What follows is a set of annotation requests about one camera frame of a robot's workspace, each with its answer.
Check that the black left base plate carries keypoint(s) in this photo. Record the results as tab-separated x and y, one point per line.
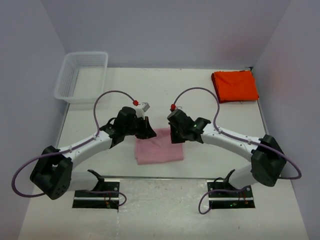
93	191

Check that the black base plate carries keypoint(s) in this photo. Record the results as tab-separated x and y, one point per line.
229	200
93	191

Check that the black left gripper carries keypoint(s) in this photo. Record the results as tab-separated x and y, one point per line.
147	132

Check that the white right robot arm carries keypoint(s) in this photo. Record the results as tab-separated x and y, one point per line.
265	165

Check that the orange folded t shirt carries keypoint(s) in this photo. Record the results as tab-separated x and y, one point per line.
236	86

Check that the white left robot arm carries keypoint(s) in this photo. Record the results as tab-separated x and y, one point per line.
54	171

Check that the white plastic basket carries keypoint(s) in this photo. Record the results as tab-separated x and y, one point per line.
82	77

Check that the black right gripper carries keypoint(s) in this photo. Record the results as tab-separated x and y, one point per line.
174	139

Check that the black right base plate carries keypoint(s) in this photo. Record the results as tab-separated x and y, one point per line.
229	200

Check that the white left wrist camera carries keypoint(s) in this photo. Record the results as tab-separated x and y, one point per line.
141	109

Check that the pink t shirt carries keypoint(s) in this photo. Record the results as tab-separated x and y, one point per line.
159	149

